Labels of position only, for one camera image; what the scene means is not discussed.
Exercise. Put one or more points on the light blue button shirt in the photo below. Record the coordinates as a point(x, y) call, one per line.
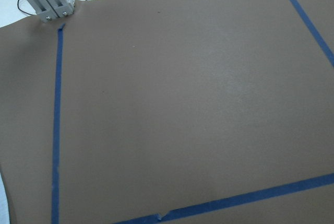
point(4, 211)

